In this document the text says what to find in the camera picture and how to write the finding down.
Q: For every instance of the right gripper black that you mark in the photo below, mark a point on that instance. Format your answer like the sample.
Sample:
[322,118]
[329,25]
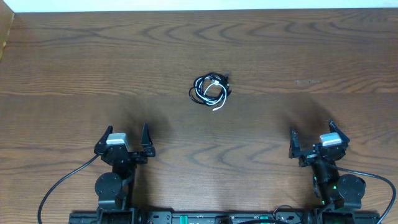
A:
[308,156]

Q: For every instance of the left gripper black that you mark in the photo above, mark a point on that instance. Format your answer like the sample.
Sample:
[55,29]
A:
[125,154]

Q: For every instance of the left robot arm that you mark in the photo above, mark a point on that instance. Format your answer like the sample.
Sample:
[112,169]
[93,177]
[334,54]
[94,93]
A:
[114,189]

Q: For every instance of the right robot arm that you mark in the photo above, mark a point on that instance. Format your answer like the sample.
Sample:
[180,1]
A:
[341,195]

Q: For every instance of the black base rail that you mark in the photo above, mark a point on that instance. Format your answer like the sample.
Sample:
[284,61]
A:
[167,217]

